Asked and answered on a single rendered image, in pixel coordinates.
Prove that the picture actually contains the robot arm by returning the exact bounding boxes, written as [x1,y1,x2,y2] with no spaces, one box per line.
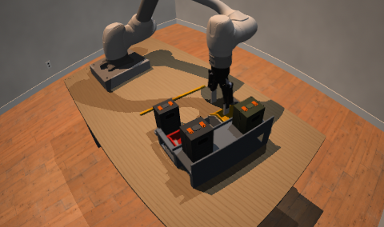
[100,0,258,72]

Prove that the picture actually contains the yellow bin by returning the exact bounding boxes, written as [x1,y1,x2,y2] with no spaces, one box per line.
[210,105,234,122]

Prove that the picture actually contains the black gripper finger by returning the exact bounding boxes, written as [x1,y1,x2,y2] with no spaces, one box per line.
[208,69,218,103]
[218,78,234,115]

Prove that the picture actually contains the dark grey shelf rack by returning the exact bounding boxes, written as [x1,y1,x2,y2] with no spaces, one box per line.
[154,116,274,189]

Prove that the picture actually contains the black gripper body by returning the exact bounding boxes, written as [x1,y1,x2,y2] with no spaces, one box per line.
[211,66,230,85]

